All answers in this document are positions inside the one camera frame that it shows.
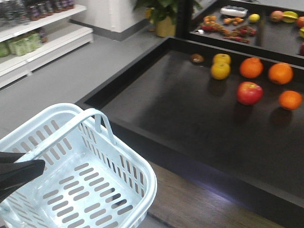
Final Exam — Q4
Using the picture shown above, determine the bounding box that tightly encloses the small tangerine centre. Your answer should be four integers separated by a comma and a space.
278, 90, 303, 110

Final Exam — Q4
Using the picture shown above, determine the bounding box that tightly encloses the light blue plastic basket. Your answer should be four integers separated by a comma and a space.
0, 103, 157, 228

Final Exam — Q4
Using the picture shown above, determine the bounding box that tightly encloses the orange with knob top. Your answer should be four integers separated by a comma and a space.
239, 57, 264, 79

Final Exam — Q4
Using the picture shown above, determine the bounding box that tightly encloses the yellow pear fruit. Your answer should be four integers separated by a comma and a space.
213, 53, 231, 65
211, 62, 231, 80

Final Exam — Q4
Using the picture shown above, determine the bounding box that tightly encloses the yellow pear fruit front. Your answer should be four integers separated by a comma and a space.
211, 62, 231, 80

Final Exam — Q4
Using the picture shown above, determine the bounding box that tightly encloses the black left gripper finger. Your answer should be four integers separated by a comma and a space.
0, 159, 45, 203
0, 152, 25, 163

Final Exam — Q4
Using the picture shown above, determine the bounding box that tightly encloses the white supermarket shelf unit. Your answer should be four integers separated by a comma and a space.
0, 0, 93, 88

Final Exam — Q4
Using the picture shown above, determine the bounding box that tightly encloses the green potted plant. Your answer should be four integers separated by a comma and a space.
133, 0, 202, 38

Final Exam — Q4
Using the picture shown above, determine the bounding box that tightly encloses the yellow pear fruit back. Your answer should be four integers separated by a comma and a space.
213, 53, 231, 65

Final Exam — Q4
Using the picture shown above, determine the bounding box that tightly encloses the round orange back row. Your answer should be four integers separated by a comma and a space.
268, 62, 294, 85

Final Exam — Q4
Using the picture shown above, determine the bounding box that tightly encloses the black wooden produce stand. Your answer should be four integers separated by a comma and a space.
78, 0, 304, 228

